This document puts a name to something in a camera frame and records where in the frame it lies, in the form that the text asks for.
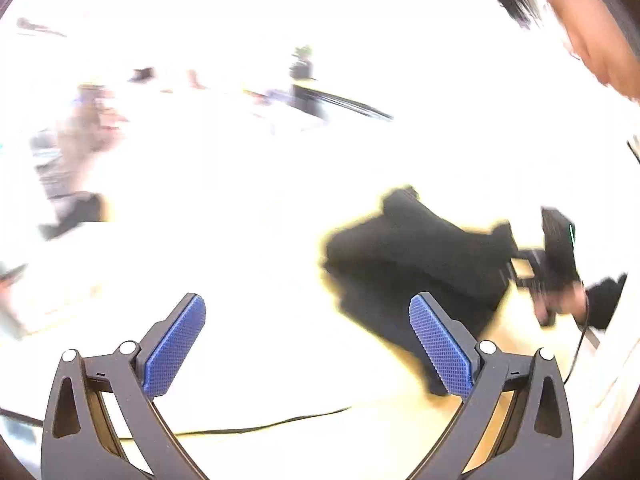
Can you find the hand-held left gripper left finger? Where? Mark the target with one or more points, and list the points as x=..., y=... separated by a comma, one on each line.
x=175, y=345

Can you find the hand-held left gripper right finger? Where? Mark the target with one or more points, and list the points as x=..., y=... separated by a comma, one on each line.
x=440, y=345

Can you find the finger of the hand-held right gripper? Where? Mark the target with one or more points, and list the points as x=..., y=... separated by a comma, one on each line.
x=527, y=265

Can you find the black fleece jacket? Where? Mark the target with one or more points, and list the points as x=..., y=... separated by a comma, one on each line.
x=410, y=260

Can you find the person's right hand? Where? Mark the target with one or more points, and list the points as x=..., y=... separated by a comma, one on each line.
x=560, y=305

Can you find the person's white top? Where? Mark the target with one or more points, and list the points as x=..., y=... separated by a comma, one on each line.
x=620, y=370

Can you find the folded black garment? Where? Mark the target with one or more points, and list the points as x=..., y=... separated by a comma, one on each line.
x=75, y=215

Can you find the person's head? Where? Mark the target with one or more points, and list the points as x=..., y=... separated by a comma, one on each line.
x=595, y=20

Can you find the black cabinet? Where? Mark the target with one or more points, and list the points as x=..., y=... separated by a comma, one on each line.
x=307, y=100

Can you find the leafy potted plant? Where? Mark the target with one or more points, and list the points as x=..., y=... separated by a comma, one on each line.
x=301, y=62

